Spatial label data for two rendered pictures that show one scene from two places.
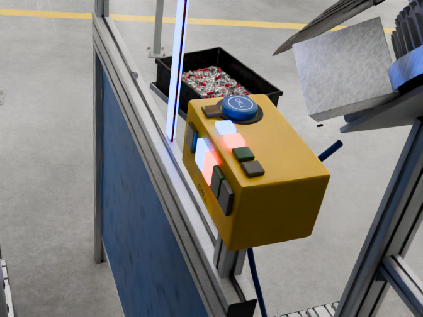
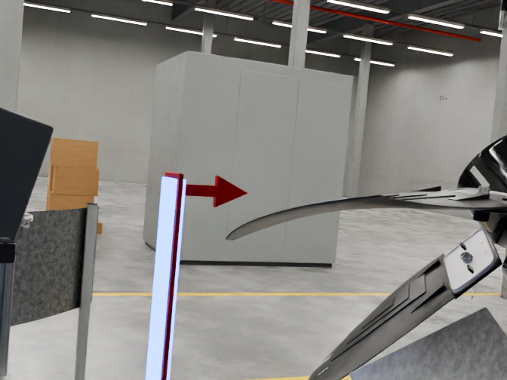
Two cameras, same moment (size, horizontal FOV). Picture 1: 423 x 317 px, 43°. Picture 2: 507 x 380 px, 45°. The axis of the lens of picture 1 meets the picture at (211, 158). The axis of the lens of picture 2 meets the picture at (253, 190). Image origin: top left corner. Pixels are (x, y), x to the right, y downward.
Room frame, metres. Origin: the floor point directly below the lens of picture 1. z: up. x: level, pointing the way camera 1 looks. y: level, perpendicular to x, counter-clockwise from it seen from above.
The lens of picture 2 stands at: (0.30, 0.07, 1.21)
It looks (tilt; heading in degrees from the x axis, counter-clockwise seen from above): 3 degrees down; 353
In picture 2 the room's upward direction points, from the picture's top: 5 degrees clockwise
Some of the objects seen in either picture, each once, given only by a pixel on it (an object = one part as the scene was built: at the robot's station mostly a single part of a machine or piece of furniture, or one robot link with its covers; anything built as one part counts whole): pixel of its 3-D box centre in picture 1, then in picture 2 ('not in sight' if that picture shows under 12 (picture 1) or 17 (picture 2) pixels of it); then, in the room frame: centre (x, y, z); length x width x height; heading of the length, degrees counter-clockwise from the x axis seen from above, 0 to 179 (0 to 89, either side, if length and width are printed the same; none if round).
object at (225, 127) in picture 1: (225, 127); not in sight; (0.48, -0.01, 1.08); 0.02 x 0.02 x 0.01; 26
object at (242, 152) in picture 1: (243, 154); not in sight; (0.43, -0.03, 1.08); 0.02 x 0.02 x 0.01; 26
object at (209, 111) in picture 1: (211, 111); not in sight; (0.51, 0.01, 1.08); 0.02 x 0.02 x 0.01; 26
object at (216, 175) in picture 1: (217, 182); not in sight; (0.42, -0.01, 1.04); 0.02 x 0.01 x 0.03; 26
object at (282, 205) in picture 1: (247, 170); not in sight; (0.48, -0.04, 1.02); 0.16 x 0.10 x 0.11; 26
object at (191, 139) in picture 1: (191, 137); not in sight; (0.50, 0.03, 1.04); 0.02 x 0.01 x 0.03; 26
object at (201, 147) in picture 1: (201, 155); not in sight; (0.47, 0.01, 1.04); 0.02 x 0.01 x 0.03; 26
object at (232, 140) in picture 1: (233, 140); not in sight; (0.46, -0.02, 1.08); 0.02 x 0.02 x 0.01; 26
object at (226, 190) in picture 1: (226, 197); not in sight; (0.40, -0.02, 1.04); 0.02 x 0.01 x 0.03; 26
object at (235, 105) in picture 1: (239, 108); not in sight; (0.52, -0.02, 1.08); 0.04 x 0.04 x 0.02
